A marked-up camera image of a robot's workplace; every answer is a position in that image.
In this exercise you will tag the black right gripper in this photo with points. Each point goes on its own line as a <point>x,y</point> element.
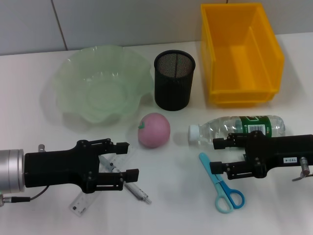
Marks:
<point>281,149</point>

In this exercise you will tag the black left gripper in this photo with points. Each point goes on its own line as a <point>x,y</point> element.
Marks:
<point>56,166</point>

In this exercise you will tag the clear green-label water bottle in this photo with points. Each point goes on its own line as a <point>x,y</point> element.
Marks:
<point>220,128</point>

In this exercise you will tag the pink toy peach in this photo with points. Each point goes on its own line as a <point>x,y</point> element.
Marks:
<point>154,131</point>

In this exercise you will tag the grey transparent pen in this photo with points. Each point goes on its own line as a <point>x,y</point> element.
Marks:
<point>138,192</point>

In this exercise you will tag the blue scissors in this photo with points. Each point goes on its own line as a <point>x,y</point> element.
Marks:
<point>221,188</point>

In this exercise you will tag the clear plastic ruler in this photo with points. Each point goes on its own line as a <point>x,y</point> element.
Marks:
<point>80,204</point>

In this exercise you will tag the black mesh pen holder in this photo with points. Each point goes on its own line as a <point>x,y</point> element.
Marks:
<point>173,90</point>

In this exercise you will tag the green wavy glass fruit bowl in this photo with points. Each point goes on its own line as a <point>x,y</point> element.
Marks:
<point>102,85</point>

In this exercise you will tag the yellow plastic bin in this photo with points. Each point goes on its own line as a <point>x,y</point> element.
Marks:
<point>242,73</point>

